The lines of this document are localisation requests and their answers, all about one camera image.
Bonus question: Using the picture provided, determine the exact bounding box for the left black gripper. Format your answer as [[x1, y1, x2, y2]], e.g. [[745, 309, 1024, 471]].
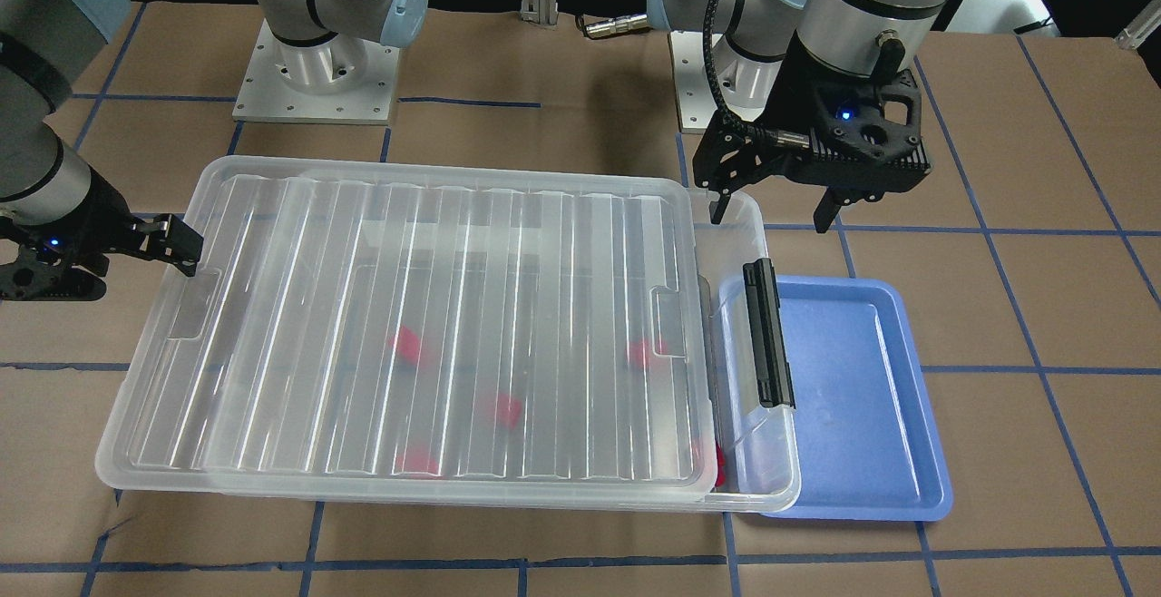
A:
[[693, 35, 932, 233]]

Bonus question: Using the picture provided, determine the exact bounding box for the clear plastic box lid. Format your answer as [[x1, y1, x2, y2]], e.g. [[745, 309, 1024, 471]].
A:
[[94, 156, 719, 499]]

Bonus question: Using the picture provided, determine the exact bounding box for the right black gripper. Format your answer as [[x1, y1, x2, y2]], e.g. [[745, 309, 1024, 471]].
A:
[[1, 171, 204, 300]]

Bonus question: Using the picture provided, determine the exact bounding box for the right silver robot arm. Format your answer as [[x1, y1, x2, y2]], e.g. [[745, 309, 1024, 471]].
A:
[[1, 0, 203, 302]]

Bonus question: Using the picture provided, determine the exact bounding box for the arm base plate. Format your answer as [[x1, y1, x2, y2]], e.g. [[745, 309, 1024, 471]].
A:
[[668, 31, 789, 135], [232, 23, 404, 125]]

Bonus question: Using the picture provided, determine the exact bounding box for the clear plastic storage box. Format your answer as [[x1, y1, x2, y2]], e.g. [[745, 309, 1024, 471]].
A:
[[94, 189, 803, 515]]

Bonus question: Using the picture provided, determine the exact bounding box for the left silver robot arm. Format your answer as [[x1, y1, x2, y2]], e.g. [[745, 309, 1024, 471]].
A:
[[646, 0, 949, 233]]

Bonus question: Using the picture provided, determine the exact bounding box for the black box latch handle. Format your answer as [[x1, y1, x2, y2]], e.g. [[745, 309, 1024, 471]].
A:
[[742, 258, 796, 408]]

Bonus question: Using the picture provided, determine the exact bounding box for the blue plastic tray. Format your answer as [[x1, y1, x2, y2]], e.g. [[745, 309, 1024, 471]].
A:
[[713, 276, 953, 522]]

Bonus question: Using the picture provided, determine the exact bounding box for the red block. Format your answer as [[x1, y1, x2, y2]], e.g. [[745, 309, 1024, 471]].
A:
[[691, 436, 727, 491], [626, 338, 670, 373], [385, 325, 423, 369], [391, 448, 441, 480], [483, 393, 525, 430]]

